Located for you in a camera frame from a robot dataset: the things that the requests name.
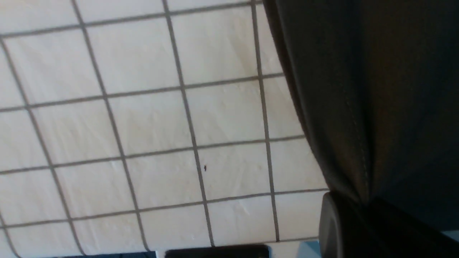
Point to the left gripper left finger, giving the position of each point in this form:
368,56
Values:
233,251

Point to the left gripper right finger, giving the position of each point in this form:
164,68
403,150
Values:
380,230

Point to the gray long-sleeve top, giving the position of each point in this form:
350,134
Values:
375,87

